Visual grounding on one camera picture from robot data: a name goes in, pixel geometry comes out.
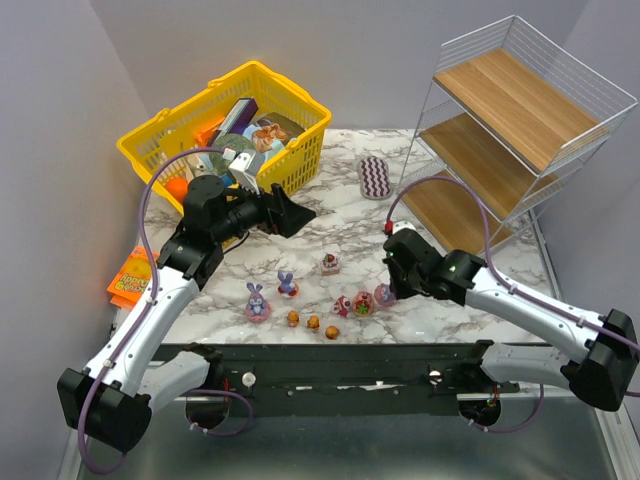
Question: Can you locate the purple bunny donut toy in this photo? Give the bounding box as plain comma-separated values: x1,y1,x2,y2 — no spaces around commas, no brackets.
374,283,397,308

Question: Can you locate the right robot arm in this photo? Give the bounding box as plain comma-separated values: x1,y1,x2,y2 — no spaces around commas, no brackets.
383,228,639,411

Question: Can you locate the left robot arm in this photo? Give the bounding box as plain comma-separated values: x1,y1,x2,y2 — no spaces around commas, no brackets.
57,175,316,453

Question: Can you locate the yellow plastic basket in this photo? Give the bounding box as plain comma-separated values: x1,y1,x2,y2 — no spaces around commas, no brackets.
117,61,332,209

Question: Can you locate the strawberry cake toy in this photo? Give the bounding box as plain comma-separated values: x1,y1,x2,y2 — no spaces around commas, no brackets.
320,253,341,275

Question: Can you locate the pink strawberry donut toy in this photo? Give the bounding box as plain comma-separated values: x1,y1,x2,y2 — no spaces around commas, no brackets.
351,291,375,317

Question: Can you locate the green netted melon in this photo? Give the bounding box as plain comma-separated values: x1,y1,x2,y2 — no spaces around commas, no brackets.
208,133,259,174

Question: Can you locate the chips bag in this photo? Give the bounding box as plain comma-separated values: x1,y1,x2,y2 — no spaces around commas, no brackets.
243,112,305,161

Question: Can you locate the small purple bunny toy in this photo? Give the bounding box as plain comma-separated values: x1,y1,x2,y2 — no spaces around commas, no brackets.
277,270,300,298

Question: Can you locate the orange ball in basket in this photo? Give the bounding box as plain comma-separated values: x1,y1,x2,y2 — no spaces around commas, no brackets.
165,177,189,204

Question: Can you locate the red white clown toy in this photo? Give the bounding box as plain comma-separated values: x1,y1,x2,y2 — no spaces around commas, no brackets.
332,295,351,318

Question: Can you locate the purple wavy striped sponge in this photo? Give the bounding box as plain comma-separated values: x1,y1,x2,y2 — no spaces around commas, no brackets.
356,156,393,200

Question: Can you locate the orange candy box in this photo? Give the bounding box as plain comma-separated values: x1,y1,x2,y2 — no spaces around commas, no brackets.
194,116,224,147

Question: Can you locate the purple box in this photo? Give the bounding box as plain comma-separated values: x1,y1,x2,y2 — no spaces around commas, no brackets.
207,97,258,146

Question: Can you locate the orange bear toy left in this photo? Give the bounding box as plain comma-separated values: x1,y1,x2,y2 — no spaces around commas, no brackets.
287,310,300,328

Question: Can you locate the orange bear toy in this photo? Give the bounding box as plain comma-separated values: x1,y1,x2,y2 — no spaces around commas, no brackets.
287,310,300,328
325,325,340,340
307,315,320,331

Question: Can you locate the orange bear toy right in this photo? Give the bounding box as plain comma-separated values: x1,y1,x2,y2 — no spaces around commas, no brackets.
325,325,340,340

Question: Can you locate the orange bear toy middle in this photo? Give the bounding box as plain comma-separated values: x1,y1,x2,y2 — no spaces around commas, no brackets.
307,315,320,331

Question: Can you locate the orange scrub daddy box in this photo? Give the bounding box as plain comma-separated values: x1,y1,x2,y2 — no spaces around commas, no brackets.
107,246,151,311

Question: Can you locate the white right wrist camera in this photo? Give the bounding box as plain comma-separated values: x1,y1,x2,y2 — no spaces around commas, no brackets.
384,220,416,237

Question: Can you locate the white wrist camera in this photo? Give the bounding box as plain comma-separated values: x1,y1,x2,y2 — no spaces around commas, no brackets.
384,220,416,237
221,148,264,194

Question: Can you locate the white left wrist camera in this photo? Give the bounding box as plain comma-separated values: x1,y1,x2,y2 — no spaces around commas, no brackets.
221,148,264,194

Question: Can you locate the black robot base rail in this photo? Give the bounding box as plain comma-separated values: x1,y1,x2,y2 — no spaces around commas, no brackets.
144,342,546,431

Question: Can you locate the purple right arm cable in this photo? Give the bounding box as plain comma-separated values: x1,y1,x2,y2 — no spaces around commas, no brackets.
385,175,640,351

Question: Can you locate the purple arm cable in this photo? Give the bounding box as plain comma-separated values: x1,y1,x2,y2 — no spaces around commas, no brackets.
77,146,234,475
385,175,640,351

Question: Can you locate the white wire wooden shelf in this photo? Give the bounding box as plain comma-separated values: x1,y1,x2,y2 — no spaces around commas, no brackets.
397,14,639,251

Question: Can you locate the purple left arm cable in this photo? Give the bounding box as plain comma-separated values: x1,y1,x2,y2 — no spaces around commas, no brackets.
77,146,234,475

